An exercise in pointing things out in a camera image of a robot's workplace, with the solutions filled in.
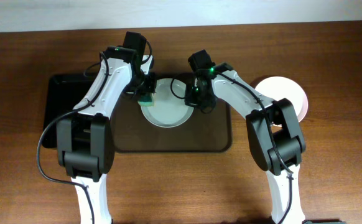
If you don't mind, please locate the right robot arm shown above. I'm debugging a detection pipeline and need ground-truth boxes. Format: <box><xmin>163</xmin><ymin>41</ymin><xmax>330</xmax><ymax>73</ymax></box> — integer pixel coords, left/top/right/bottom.
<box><xmin>184</xmin><ymin>50</ymin><xmax>306</xmax><ymax>223</ymax></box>

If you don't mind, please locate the green yellow sponge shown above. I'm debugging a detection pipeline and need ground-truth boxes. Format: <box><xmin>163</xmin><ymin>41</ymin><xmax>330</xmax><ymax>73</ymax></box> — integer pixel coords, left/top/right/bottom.
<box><xmin>137</xmin><ymin>93</ymin><xmax>154</xmax><ymax>107</ymax></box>

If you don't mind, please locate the white plate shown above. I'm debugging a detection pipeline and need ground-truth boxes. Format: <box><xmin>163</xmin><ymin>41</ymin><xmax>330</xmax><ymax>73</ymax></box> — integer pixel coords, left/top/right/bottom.
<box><xmin>255</xmin><ymin>77</ymin><xmax>306</xmax><ymax>115</ymax></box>
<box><xmin>297</xmin><ymin>94</ymin><xmax>309</xmax><ymax>122</ymax></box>

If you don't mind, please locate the brown serving tray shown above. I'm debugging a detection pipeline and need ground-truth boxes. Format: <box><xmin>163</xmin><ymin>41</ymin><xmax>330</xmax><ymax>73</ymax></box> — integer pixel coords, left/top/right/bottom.
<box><xmin>109</xmin><ymin>72</ymin><xmax>233</xmax><ymax>153</ymax></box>

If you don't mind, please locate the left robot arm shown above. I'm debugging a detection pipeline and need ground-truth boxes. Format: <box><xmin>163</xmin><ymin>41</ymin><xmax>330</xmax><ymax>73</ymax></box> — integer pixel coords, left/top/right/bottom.
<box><xmin>55</xmin><ymin>32</ymin><xmax>155</xmax><ymax>223</ymax></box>

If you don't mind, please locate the pale blue plate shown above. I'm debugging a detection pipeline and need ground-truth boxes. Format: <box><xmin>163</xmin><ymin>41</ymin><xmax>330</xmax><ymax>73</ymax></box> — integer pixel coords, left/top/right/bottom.
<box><xmin>141</xmin><ymin>78</ymin><xmax>194</xmax><ymax>128</ymax></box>

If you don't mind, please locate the black plastic tray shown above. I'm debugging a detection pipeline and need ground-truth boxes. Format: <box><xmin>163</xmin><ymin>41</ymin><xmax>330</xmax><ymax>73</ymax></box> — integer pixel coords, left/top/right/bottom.
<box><xmin>43</xmin><ymin>73</ymin><xmax>95</xmax><ymax>147</ymax></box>

